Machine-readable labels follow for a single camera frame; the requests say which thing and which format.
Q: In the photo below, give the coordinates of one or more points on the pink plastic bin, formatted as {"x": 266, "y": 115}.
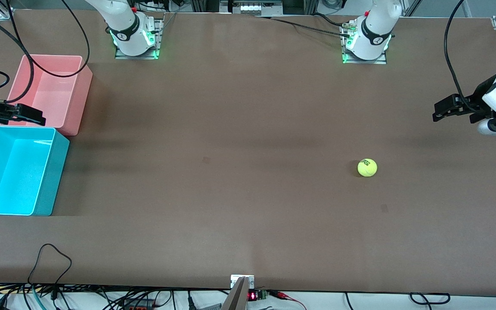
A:
{"x": 54, "y": 94}

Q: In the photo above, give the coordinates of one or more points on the circuit board with red display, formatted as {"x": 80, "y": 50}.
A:
{"x": 257, "y": 295}

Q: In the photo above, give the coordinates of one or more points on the blue plastic bin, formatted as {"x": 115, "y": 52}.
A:
{"x": 20, "y": 172}

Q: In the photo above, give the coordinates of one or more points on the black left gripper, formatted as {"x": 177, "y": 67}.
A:
{"x": 477, "y": 100}

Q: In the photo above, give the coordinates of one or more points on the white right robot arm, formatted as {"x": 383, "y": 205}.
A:
{"x": 123, "y": 21}

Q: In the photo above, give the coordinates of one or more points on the yellow tennis ball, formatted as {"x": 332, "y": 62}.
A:
{"x": 367, "y": 168}

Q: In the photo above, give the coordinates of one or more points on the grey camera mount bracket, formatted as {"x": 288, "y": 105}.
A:
{"x": 241, "y": 282}

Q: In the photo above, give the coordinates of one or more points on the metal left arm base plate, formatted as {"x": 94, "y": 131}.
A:
{"x": 381, "y": 61}

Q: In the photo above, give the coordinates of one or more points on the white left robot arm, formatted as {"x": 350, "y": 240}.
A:
{"x": 377, "y": 26}

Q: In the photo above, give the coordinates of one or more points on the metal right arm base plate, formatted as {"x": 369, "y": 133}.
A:
{"x": 121, "y": 56}

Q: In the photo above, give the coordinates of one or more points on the metal box with ports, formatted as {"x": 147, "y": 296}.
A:
{"x": 250, "y": 6}

